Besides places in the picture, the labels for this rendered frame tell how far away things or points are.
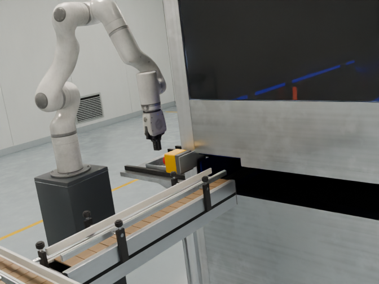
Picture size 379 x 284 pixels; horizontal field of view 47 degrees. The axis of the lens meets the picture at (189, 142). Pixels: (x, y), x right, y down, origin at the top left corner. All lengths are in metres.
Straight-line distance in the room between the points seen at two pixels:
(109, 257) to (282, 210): 0.59
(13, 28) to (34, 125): 1.48
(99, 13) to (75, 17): 0.11
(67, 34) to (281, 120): 1.00
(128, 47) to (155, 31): 7.17
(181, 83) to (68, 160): 0.77
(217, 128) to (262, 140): 0.18
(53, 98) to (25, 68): 5.19
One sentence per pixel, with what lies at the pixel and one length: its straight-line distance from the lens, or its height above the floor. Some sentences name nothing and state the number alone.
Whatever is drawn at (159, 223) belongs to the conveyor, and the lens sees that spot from 1.26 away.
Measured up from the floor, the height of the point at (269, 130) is 1.12.
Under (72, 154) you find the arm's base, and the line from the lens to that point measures 2.11.
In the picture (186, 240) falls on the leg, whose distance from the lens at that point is 1.45.
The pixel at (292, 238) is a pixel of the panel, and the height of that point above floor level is 0.76.
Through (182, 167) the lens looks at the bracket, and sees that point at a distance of 1.54.
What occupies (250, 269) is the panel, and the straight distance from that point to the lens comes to 1.64.
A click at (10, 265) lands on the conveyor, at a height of 0.93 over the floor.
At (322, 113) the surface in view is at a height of 1.18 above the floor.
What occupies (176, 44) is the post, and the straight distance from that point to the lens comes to 1.55.
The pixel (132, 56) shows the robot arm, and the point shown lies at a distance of 1.81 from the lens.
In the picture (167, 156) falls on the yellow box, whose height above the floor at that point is 1.02.
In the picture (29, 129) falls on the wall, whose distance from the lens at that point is 7.21.
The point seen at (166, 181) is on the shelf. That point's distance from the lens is 1.76.
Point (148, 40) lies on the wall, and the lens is 8.81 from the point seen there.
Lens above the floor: 1.44
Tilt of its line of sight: 14 degrees down
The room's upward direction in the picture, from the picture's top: 7 degrees counter-clockwise
